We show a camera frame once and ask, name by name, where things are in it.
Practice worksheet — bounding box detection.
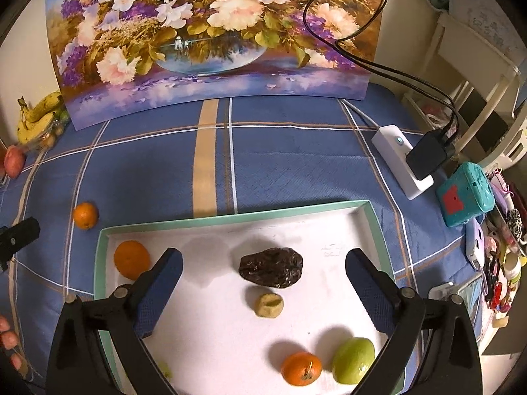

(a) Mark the white power cord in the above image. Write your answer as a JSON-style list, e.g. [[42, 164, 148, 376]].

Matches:
[[340, 99, 378, 128]]

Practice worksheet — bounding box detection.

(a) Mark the blue checked tablecloth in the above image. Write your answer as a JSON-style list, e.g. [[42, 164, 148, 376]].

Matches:
[[0, 82, 495, 395]]

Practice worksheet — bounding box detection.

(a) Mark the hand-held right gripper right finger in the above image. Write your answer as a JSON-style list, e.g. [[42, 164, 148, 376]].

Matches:
[[345, 249, 483, 395]]

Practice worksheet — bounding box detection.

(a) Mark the light blue packet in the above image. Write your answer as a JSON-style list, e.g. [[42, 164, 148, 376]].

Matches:
[[457, 275, 483, 336]]

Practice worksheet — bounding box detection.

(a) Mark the white power strip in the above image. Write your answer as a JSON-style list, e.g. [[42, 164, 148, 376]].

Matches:
[[372, 124, 435, 200]]

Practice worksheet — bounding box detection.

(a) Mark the black charger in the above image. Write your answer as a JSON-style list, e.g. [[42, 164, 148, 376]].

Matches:
[[406, 129, 456, 180]]

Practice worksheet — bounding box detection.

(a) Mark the white chair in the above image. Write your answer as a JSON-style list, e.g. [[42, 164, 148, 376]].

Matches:
[[401, 8, 527, 169]]

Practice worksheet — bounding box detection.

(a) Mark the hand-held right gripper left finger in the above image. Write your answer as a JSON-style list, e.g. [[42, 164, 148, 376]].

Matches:
[[46, 248, 184, 395]]

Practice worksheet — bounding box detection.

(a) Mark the lilac small case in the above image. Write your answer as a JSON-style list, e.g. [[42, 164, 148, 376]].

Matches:
[[465, 217, 486, 271]]

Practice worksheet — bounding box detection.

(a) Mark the person's left hand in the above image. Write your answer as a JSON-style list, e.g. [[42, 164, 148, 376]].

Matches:
[[0, 315, 23, 373]]

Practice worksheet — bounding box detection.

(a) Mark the pile of small trinkets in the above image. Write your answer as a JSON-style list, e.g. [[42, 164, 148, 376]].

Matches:
[[482, 169, 527, 317]]

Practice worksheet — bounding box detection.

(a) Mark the large dark red date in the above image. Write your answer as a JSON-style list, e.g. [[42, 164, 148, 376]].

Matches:
[[238, 248, 304, 289]]

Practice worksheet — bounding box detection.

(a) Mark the bunch of yellow bananas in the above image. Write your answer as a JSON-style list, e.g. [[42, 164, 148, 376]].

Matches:
[[17, 98, 58, 145]]

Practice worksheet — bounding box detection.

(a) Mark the small yellowish fruit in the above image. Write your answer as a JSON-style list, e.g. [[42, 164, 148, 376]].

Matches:
[[254, 292, 284, 318]]

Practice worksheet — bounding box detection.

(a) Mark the clear plastic fruit container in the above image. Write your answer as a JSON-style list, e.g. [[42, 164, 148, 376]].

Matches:
[[18, 115, 70, 151]]

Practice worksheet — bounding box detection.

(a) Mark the black cable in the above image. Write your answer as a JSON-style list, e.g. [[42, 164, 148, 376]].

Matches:
[[335, 0, 458, 141], [302, 0, 459, 132]]

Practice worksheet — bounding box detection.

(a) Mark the large red apple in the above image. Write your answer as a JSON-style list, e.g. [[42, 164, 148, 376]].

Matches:
[[4, 147, 26, 179]]

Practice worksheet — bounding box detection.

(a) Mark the small orange with stem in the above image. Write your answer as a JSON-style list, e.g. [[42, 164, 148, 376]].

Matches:
[[282, 352, 322, 386]]

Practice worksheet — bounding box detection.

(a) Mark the spotted yellow banana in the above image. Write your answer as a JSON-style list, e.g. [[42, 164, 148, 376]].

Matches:
[[25, 91, 64, 124]]

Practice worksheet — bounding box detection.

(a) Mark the teal toy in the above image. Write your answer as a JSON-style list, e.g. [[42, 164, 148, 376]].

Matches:
[[436, 162, 495, 228]]

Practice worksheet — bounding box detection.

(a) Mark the flower painting canvas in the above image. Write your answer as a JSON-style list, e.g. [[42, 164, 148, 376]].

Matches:
[[44, 0, 390, 131]]

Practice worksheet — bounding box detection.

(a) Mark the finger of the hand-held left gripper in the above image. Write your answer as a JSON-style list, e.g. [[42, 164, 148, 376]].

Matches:
[[0, 217, 41, 272]]

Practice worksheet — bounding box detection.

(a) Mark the white tray with teal rim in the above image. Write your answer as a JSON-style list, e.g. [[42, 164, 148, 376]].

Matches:
[[94, 200, 414, 395]]

